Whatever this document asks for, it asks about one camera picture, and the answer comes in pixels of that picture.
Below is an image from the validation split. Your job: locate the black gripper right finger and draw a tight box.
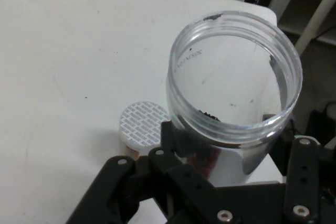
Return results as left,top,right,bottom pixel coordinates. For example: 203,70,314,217
262,113,336,224

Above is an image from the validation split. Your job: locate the white round pole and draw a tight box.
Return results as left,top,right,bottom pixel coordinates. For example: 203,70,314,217
293,0,336,55

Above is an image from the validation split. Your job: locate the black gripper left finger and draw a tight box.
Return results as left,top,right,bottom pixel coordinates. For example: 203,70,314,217
65,120,242,224

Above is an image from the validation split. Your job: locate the spice jar white patterned lid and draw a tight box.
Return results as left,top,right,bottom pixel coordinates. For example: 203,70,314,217
118,100,170,157

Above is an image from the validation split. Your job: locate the clear jar with black seeds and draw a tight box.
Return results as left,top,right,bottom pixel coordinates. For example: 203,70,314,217
165,10,304,186

